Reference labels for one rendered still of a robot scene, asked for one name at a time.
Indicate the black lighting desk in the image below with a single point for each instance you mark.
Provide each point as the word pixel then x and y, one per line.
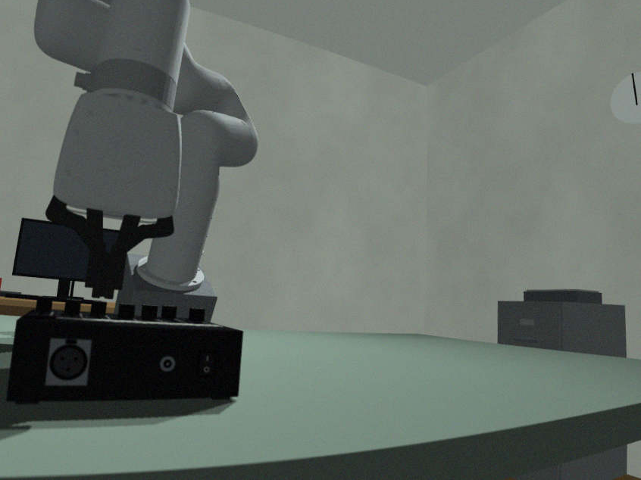
pixel 68 355

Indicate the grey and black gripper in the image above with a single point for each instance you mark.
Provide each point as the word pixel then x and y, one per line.
pixel 118 155

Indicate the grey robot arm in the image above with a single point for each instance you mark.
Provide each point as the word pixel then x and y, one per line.
pixel 141 49

